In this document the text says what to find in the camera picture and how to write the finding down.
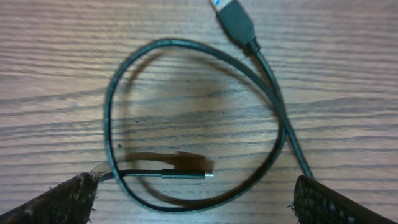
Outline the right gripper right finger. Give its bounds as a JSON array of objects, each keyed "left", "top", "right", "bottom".
[{"left": 290, "top": 175, "right": 396, "bottom": 224}]

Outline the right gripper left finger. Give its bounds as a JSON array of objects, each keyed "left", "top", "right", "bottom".
[{"left": 1, "top": 172, "right": 100, "bottom": 224}]

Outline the black usb cable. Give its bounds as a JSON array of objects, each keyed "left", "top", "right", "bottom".
[{"left": 98, "top": 0, "right": 315, "bottom": 214}]

